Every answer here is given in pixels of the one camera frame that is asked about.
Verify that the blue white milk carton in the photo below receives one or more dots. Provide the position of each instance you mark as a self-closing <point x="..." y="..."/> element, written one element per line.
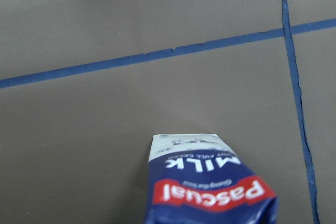
<point x="198" y="178"/>

